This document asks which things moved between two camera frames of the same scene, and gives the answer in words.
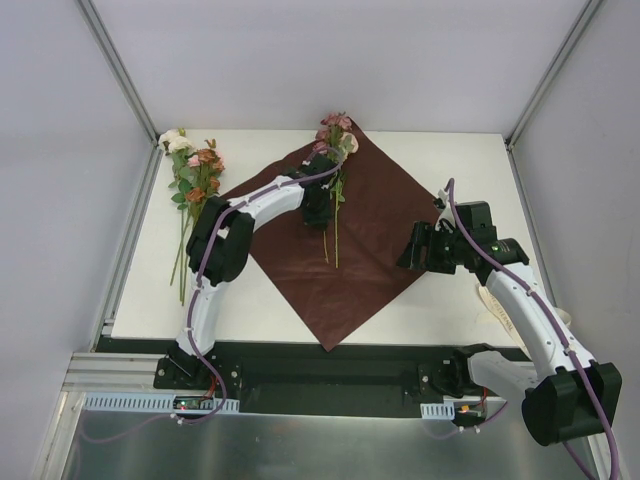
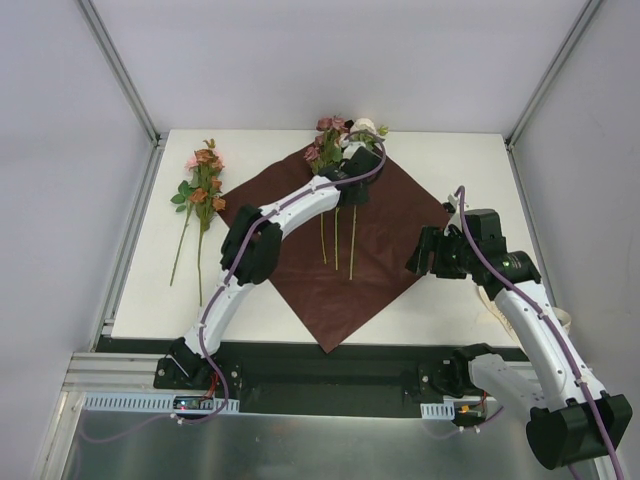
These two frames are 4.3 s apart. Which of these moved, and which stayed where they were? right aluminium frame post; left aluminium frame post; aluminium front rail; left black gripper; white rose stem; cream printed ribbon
Moved: left black gripper; white rose stem
Stayed: aluminium front rail; left aluminium frame post; right aluminium frame post; cream printed ribbon
